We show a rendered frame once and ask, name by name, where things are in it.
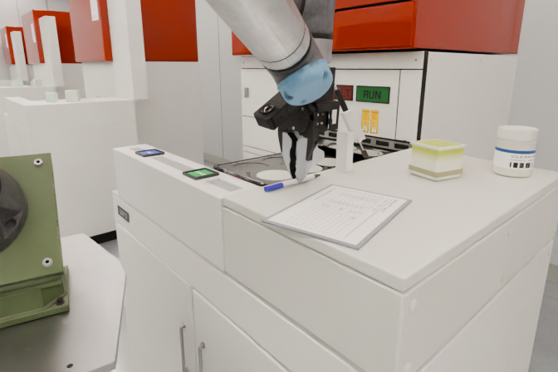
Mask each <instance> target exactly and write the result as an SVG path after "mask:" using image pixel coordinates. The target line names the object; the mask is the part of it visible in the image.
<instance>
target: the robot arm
mask: <svg viewBox="0 0 558 372"><path fill-rule="evenodd" d="M205 1H206V2H207V3H208V5H209V6H210V7H211V8H212V9H213V10H214V11H215V12H216V13H217V14H218V15H219V16H220V18H221V19H222V20H223V21H224V22H225V23H226V24H227V26H228V27H229V28H230V29H231V30H232V32H233V33H234V34H235V35H236V36H237V37H238V38H239V40H240V41H241V42H242V43H243V44H244V45H245V46H246V48H247V49H248V50H249V51H250V52H251V53H252V54H253V55H254V56H255V57H256V58H257V59H258V61H259V62H260V63H261V64H262V65H263V66H264V67H265V68H266V70H267V71H268V72H269V73H270V74H271V75H272V77H273V79H274V81H275V82H276V84H277V90H278V91H279V92H277V93H276V94H275V95H274V96H273V97H272V98H271V99H270V100H269V101H267V102H266V103H265V104H264V105H263V106H261V107H260V108H259V109H258V110H257V111H255V112H254V113H253V115H254V117H255V119H256V122H257V124H258V125H259V126H261V127H264V128H267V129H269V130H275V129H276V128H277V127H278V130H277V133H278V139H279V144H280V149H281V152H282V156H283V159H284V162H285V164H286V167H287V170H288V172H289V175H290V176H291V179H295V178H297V181H298V183H302V182H303V180H304V179H305V178H306V176H307V174H308V172H309V170H310V168H311V167H313V166H315V165H317V164H318V163H320V162H321V161H322V160H323V159H324V157H325V153H324V151H323V150H321V149H318V147H317V143H318V140H319V136H320V133H319V132H325V131H327V130H328V125H329V130H338V123H339V113H340V101H336V100H333V96H334V86H335V67H330V66H328V65H327V64H329V63H331V54H332V43H333V40H331V39H332V37H333V36H332V35H333V26H334V15H335V0H205ZM332 110H337V113H336V123H335V124H332V120H333V119H332ZM329 115H330V118H329ZM302 135H303V137H301V136H302ZM27 211H28V207H27V199H26V196H25V194H24V192H23V190H22V187H21V186H20V184H19V183H18V181H16V180H15V178H14V177H13V176H11V175H10V174H9V173H7V172H6V171H4V170H2V169H0V252H2V251H3V250H4V249H6V248H7V247H8V246H9V245H10V244H11V243H12V242H13V241H14V240H15V239H16V238H17V236H18V235H19V234H20V232H21V230H22V229H23V227H24V225H25V222H26V220H27Z"/></svg>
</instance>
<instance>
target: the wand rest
mask: <svg viewBox="0 0 558 372"><path fill-rule="evenodd" d="M340 115H341V117H342V119H343V121H344V123H345V126H346V129H347V130H348V131H347V130H340V131H337V141H336V163H335V170H337V171H340V172H344V173H349V172H351V171H352V163H353V146H354V142H356V143H357V142H359V143H360V142H361V141H362V140H365V135H364V133H363V130H362V129H361V126H360V122H359V121H358V118H357V116H356V114H355V111H354V108H353V109H350V110H347V111H345V112H343V110H342V109H341V107H340Z"/></svg>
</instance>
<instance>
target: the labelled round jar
mask: <svg viewBox="0 0 558 372"><path fill-rule="evenodd" d="M538 134H539V130H538V129H537V128H533V127H528V126H519V125H501V126H499V127H498V131H497V136H498V137H499V138H497V142H496V146H495V152H494V158H493V165H492V171H493V172H494V173H495V174H500V175H502V176H507V177H513V178H526V177H529V176H531V173H532V169H533V164H534V159H535V154H536V144H537V142H536V140H537V139H538Z"/></svg>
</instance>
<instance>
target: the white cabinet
mask: <svg viewBox="0 0 558 372"><path fill-rule="evenodd" d="M112 198H113V204H114V212H115V226H116V233H117V241H118V248H119V255H120V263H121V265H122V267H123V268H124V271H125V274H126V287H125V313H126V320H127V327H128V335H129V343H130V356H131V364H132V371H133V372H366V371H365V370H363V369H361V368H360V367H359V366H358V365H356V364H355V363H354V362H352V361H351V360H349V359H348V358H346V357H345V356H343V355H342V354H341V353H340V352H338V351H337V350H335V349H334V348H332V347H331V346H330V345H328V344H326V343H325V342H324V341H323V340H321V339H320V338H319V337H317V336H316V335H314V334H313V333H311V332H310V331H308V330H307V329H306V328H305V327H303V326H302V325H300V324H299V323H297V322H296V321H294V320H293V319H292V318H291V317H289V316H288V315H286V314H285V313H283V312H282V311H280V310H279V309H277V308H276V307H275V306H274V305H272V304H271V303H270V302H268V301H266V300H265V299H264V298H262V297H261V296H259V295H258V294H257V293H256V292H254V291H253V290H251V289H250V288H248V287H247V286H245V285H244V284H242V283H241V282H240V281H239V280H237V279H236V278H235V277H233V276H231V275H230V274H229V273H224V274H223V273H222V272H220V271H219V270H218V269H217V268H215V267H214V266H212V265H211V264H209V263H208V262H206V261H205V260H204V259H202V258H201V257H200V256H199V255H197V254H196V253H195V252H193V251H192V250H190V249H189V248H187V247H186V246H184V245H183V244H182V243H181V242H179V241H178V240H177V239H175V238H174V237H172V236H171V235H169V234H168V233H167V232H165V230H163V229H162V228H160V227H159V226H157V225H156V224H155V223H153V222H151V221H150V220H149V219H147V217H145V216H144V215H142V214H141V213H139V212H138V211H137V210H135V209H134V208H132V207H131V206H130V205H129V204H127V203H126V202H124V201H123V200H122V199H120V198H119V197H117V196H116V195H114V194H112ZM552 246H553V239H551V240H550V241H549V242H548V243H547V244H546V245H545V246H544V247H543V248H542V249H541V250H540V251H538V252H537V253H536V254H535V255H534V256H533V257H532V258H531V259H530V260H529V261H528V262H527V263H526V264H525V265H524V266H523V267H522V268H521V269H520V270H519V271H518V272H517V273H516V274H515V275H514V276H513V277H512V278H511V279H510V280H509V281H508V282H507V283H506V284H505V285H504V286H503V287H502V288H501V289H500V290H498V291H497V292H496V293H495V294H494V295H493V296H492V297H491V298H490V299H489V300H488V301H487V302H486V303H485V304H484V305H483V306H482V307H481V308H480V309H479V310H478V311H477V312H476V313H475V314H474V315H473V316H472V317H471V318H470V319H469V320H468V321H467V322H466V323H465V324H464V325H463V326H462V327H461V328H460V329H458V330H457V331H456V332H455V333H454V334H453V335H452V336H451V337H450V338H449V339H448V340H447V341H446V342H445V343H444V344H443V345H442V346H441V347H440V348H439V349H438V350H437V351H436V352H435V353H434V354H433V355H432V356H431V357H430V358H429V359H428V360H427V361H426V362H425V363H424V364H423V365H422V366H421V367H420V368H418V369H417V370H416V371H415V372H528V370H529V365H530V361H531V353H532V348H533V344H534V339H535V335H536V328H537V322H538V318H539V314H540V309H541V302H542V297H543V292H544V288H545V284H546V276H547V272H548V266H549V262H550V258H551V250H552Z"/></svg>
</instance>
